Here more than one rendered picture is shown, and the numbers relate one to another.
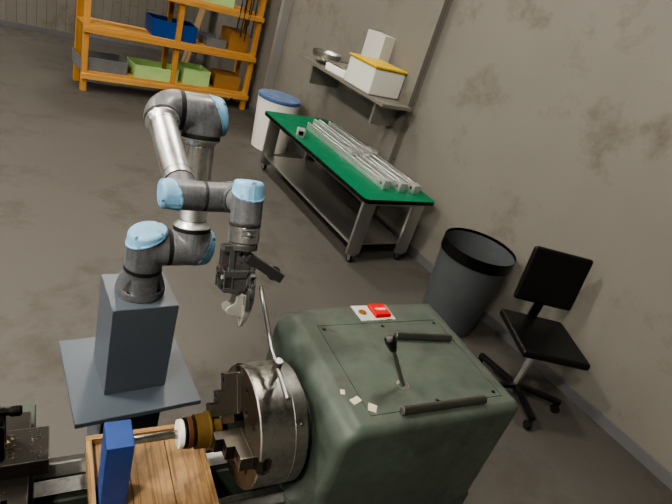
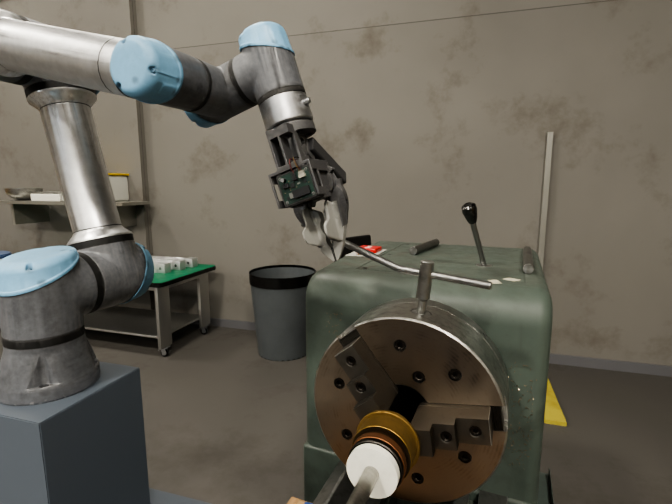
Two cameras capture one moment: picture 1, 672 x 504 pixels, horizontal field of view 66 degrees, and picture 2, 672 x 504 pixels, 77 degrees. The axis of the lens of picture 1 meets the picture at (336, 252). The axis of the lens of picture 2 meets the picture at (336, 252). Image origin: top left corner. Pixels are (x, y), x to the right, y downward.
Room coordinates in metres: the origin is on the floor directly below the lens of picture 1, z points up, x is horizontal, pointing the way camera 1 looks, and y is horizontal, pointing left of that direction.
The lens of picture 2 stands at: (0.51, 0.53, 1.44)
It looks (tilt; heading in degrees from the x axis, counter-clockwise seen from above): 9 degrees down; 326
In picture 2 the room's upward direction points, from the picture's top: straight up
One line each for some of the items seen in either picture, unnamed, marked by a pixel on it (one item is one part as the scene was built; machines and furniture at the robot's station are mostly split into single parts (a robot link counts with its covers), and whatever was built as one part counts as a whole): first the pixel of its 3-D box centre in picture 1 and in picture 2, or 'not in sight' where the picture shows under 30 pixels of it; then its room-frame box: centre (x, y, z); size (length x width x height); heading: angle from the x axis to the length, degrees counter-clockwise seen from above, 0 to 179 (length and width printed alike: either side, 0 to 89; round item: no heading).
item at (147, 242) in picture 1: (148, 245); (44, 289); (1.36, 0.56, 1.27); 0.13 x 0.12 x 0.14; 126
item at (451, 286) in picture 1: (462, 284); (283, 311); (3.68, -1.03, 0.36); 0.58 x 0.56 x 0.71; 129
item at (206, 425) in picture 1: (201, 430); (384, 447); (0.91, 0.18, 1.08); 0.09 x 0.09 x 0.09; 34
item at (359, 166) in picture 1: (334, 177); (98, 294); (5.06, 0.26, 0.39); 2.15 x 0.82 x 0.78; 39
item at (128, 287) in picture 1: (141, 277); (47, 356); (1.35, 0.57, 1.15); 0.15 x 0.15 x 0.10
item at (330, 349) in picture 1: (376, 403); (436, 332); (1.24, -0.27, 1.06); 0.59 x 0.48 x 0.39; 124
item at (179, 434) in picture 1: (155, 437); (357, 501); (0.85, 0.27, 1.08); 0.13 x 0.07 x 0.07; 124
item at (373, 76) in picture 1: (374, 76); (95, 187); (5.36, 0.18, 1.41); 0.49 x 0.40 x 0.28; 39
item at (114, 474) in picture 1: (115, 466); not in sight; (0.81, 0.34, 1.00); 0.08 x 0.06 x 0.23; 34
